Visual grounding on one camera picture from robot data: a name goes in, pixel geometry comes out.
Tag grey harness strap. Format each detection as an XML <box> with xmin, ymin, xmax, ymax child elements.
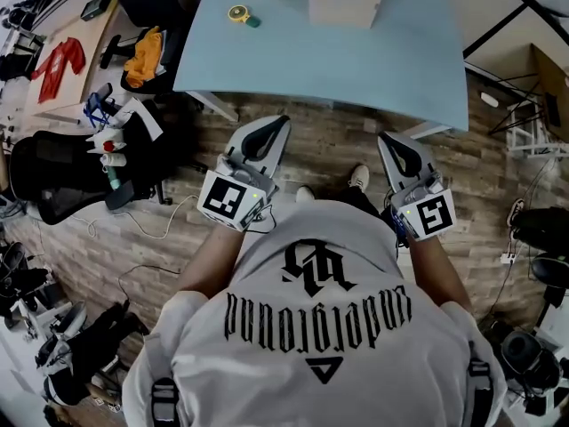
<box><xmin>150</xmin><ymin>375</ymin><xmax>181</xmax><ymax>427</ymax></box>
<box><xmin>469</xmin><ymin>342</ymin><xmax>494</xmax><ymax>427</ymax></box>

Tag blue black wire bundle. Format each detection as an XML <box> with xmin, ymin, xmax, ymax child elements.
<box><xmin>390</xmin><ymin>205</ymin><xmax>413</xmax><ymax>251</ymax></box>

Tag thin black cable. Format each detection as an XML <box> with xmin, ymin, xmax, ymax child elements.
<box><xmin>246</xmin><ymin>202</ymin><xmax>277</xmax><ymax>235</ymax></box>

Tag person's right forearm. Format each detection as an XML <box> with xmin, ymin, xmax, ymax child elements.
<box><xmin>406</xmin><ymin>233</ymin><xmax>475</xmax><ymax>313</ymax></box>

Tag white floor cable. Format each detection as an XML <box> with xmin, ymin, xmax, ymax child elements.
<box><xmin>70</xmin><ymin>193</ymin><xmax>199</xmax><ymax>240</ymax></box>

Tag brown desk black legs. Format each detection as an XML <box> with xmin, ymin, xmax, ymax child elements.
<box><xmin>486</xmin><ymin>42</ymin><xmax>569</xmax><ymax>144</ymax></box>

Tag white metal rack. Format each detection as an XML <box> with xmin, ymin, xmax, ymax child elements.
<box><xmin>506</xmin><ymin>100</ymin><xmax>569</xmax><ymax>157</ymax></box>

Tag red t-shirt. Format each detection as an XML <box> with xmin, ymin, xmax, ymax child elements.
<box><xmin>30</xmin><ymin>36</ymin><xmax>86</xmax><ymax>105</ymax></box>

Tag white printed t-shirt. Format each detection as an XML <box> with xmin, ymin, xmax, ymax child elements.
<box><xmin>122</xmin><ymin>197</ymin><xmax>508</xmax><ymax>427</ymax></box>

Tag tan soled shoe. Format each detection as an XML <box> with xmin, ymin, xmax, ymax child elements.
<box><xmin>506</xmin><ymin>197</ymin><xmax>526</xmax><ymax>229</ymax></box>

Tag dark flat tablet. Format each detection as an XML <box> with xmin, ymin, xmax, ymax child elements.
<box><xmin>79</xmin><ymin>0</ymin><xmax>115</xmax><ymax>21</ymax></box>

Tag orange cloth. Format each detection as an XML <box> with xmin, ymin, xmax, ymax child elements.
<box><xmin>122</xmin><ymin>25</ymin><xmax>164</xmax><ymax>89</ymax></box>

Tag person's right white shoe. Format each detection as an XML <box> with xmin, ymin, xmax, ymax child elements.
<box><xmin>348</xmin><ymin>164</ymin><xmax>371</xmax><ymax>194</ymax></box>

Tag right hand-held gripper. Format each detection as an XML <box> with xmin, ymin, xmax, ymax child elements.
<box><xmin>376</xmin><ymin>131</ymin><xmax>459</xmax><ymax>244</ymax></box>

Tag light wood desk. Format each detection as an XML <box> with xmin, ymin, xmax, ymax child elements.
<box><xmin>21</xmin><ymin>0</ymin><xmax>121</xmax><ymax>124</ymax></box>

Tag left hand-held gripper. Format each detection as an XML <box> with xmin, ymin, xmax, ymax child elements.
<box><xmin>196</xmin><ymin>114</ymin><xmax>293</xmax><ymax>234</ymax></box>

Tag white paper sheets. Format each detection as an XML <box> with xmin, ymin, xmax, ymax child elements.
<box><xmin>113</xmin><ymin>96</ymin><xmax>164</xmax><ymax>142</ymax></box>

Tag white pouch red mark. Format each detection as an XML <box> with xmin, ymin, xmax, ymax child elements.
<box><xmin>86</xmin><ymin>126</ymin><xmax>128</xmax><ymax>168</ymax></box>

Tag yellow green handheld fan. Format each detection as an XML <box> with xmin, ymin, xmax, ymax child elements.
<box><xmin>227</xmin><ymin>4</ymin><xmax>262</xmax><ymax>29</ymax></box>

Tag blue strap bundle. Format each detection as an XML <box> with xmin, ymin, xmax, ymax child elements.
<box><xmin>83</xmin><ymin>82</ymin><xmax>117</xmax><ymax>128</ymax></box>

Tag person's left forearm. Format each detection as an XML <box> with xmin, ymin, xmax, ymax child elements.
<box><xmin>177</xmin><ymin>224</ymin><xmax>245</xmax><ymax>302</ymax></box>

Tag beige cardboard box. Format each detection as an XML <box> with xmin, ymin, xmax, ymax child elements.
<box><xmin>307</xmin><ymin>0</ymin><xmax>391</xmax><ymax>29</ymax></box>

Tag black mesh office chair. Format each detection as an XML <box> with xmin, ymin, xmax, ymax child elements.
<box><xmin>8</xmin><ymin>98</ymin><xmax>210</xmax><ymax>226</ymax></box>

